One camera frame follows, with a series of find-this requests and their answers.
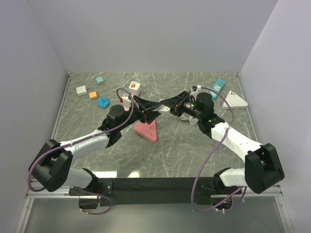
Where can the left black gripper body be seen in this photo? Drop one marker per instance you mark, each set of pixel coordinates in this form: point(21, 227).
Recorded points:
point(138, 114)

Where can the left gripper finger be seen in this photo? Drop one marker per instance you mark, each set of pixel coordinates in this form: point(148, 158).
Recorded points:
point(146, 104)
point(151, 115)

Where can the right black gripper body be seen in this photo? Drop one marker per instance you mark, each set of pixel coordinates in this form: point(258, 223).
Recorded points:
point(185, 106)

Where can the pink triangular socket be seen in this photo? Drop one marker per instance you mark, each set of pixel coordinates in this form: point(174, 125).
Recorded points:
point(147, 131)

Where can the white cube adapter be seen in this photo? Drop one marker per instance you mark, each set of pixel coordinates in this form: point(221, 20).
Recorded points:
point(135, 88)

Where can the blue plug adapter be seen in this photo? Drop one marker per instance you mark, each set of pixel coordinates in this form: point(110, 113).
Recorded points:
point(103, 103)

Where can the teal power strip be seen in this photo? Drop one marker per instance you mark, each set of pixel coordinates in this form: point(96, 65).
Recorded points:
point(217, 88)

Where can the white triangular socket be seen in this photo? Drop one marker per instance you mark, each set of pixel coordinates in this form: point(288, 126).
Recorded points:
point(234, 101)

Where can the yellow plug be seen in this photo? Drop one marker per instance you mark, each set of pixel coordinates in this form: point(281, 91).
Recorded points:
point(93, 95)

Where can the teal cube plug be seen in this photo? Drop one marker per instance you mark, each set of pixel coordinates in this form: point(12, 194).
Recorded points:
point(100, 80)

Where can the white square plug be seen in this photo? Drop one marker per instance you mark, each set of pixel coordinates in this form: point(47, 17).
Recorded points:
point(81, 90)

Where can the white round plug adapter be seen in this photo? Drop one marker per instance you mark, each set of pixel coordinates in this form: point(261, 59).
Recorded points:
point(162, 109)

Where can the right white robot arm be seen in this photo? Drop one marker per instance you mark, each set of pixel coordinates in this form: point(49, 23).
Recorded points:
point(262, 166)

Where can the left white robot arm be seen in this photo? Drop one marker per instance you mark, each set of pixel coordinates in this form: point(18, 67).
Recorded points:
point(52, 166)

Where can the black base beam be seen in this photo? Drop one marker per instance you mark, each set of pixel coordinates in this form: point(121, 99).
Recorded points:
point(124, 191)

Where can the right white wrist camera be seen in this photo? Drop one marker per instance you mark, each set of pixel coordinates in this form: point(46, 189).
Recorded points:
point(195, 90)

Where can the aluminium rail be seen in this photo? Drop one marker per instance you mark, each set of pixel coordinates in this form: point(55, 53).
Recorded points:
point(63, 192)

